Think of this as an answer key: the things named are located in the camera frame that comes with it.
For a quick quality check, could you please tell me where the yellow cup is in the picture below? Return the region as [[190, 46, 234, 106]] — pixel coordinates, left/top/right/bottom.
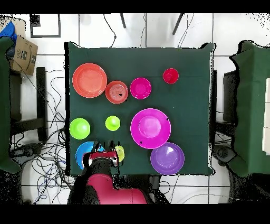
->
[[114, 145, 126, 163]]

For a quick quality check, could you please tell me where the large magenta bowl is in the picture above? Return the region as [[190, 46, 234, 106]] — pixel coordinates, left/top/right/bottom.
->
[[130, 108, 172, 150]]

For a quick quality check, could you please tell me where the small crimson pink bowl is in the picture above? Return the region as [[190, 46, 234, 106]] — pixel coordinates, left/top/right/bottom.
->
[[129, 77, 152, 100]]

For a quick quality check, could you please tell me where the blue bowl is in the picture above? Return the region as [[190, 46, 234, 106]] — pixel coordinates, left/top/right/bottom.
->
[[75, 141, 106, 171]]

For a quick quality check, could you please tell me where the lime green cup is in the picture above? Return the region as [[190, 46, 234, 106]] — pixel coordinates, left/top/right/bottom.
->
[[104, 115, 121, 132]]

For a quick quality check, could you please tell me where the small green bowl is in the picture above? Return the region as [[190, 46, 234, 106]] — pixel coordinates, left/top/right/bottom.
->
[[69, 117, 91, 141]]

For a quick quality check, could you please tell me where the small orange bowl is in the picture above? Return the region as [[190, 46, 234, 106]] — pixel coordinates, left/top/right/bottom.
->
[[104, 80, 129, 105]]

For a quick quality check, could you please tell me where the purple bowl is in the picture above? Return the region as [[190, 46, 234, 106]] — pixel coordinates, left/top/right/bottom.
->
[[150, 142, 186, 176]]

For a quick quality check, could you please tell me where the large orange bowl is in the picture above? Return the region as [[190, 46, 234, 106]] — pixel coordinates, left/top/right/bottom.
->
[[72, 62, 108, 99]]

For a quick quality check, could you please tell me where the dark green tablecloth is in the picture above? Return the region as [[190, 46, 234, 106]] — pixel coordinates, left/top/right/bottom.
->
[[64, 41, 217, 176]]

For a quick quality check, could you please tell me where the red cup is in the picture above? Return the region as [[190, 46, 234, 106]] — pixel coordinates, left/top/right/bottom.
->
[[162, 68, 180, 85]]

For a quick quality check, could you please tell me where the green cloth side table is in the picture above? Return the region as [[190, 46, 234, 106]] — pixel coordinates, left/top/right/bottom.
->
[[228, 40, 270, 178], [0, 36, 22, 174]]

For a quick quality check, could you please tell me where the cardboard box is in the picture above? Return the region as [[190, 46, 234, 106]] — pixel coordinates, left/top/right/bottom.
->
[[9, 35, 38, 76]]

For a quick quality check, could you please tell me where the black tripod leg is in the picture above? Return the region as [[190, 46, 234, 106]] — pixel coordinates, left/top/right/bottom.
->
[[119, 13, 127, 29], [172, 13, 185, 35]]

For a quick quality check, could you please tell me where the blue object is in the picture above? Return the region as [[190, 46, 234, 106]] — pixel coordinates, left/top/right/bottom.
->
[[0, 21, 17, 43]]

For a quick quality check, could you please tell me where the white box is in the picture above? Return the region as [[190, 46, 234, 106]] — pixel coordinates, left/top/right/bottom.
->
[[262, 77, 270, 156]]

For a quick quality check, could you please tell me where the tangle of black cables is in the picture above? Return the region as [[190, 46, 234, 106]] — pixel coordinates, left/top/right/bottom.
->
[[9, 69, 70, 204]]

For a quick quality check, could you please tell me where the dark grey pedestal leg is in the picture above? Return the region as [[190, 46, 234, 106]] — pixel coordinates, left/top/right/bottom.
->
[[9, 142, 44, 161], [211, 143, 237, 167]]

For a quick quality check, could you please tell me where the black chair frame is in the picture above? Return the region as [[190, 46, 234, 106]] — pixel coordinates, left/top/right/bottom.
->
[[9, 67, 48, 143]]

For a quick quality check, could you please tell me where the black cable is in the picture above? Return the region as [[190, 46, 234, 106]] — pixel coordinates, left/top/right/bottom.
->
[[103, 13, 117, 48]]

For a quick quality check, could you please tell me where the black square floor frame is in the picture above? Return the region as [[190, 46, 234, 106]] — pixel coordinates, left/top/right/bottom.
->
[[30, 13, 61, 39]]

